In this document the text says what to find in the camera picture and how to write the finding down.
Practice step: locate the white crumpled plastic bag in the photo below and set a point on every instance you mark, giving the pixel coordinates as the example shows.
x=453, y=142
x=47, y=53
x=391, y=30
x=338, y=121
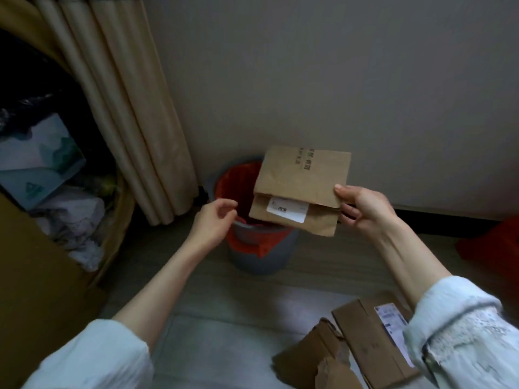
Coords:
x=73, y=222

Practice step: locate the person's right forearm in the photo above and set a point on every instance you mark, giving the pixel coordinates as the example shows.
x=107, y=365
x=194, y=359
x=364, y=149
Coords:
x=409, y=263

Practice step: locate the person's left forearm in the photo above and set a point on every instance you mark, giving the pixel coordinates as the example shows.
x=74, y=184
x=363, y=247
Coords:
x=158, y=291

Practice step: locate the person's printed right sleeve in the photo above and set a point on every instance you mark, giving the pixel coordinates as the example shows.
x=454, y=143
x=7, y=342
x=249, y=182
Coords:
x=458, y=332

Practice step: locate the red plastic stool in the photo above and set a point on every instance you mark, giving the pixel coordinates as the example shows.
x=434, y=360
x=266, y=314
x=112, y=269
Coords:
x=494, y=247

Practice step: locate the grey bin with red liner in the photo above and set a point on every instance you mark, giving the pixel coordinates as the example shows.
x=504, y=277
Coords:
x=259, y=259

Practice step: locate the person's white left sleeve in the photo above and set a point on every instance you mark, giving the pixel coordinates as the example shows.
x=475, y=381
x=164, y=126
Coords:
x=93, y=356

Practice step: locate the black plastic bag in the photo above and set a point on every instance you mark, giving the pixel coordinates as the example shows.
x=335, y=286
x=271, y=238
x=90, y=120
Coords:
x=24, y=105

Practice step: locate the large open cardboard box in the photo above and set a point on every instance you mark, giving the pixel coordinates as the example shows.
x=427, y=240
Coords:
x=121, y=214

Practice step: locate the person's left hand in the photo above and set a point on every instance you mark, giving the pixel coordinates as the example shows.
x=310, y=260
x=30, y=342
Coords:
x=211, y=226

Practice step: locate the white teal printed box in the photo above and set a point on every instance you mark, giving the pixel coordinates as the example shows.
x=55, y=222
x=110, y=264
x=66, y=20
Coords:
x=32, y=166

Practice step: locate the striped brown curtain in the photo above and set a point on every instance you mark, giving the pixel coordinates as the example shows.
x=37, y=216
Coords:
x=134, y=97

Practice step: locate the person's right hand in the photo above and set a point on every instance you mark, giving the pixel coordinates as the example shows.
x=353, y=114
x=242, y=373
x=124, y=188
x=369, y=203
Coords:
x=373, y=214

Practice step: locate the cardboard piece white label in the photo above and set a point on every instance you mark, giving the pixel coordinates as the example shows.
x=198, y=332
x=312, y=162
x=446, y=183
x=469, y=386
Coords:
x=304, y=174

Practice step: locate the torn cardboard pieces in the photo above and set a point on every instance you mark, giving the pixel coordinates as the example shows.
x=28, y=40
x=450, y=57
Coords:
x=365, y=348

